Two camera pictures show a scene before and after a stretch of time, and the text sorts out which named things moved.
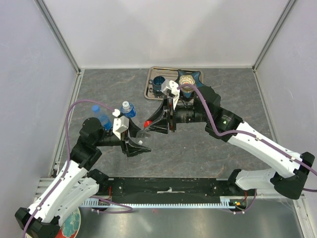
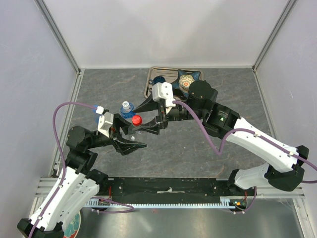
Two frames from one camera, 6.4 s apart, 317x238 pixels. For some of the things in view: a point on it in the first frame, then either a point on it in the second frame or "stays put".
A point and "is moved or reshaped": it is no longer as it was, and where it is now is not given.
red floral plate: [71, 226] stays put
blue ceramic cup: [157, 83] stays put
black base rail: [170, 190] stays put
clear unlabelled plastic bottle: [143, 137] is moved or reshaped
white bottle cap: [126, 104] stays put
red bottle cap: [147, 123] is moved or reshaped
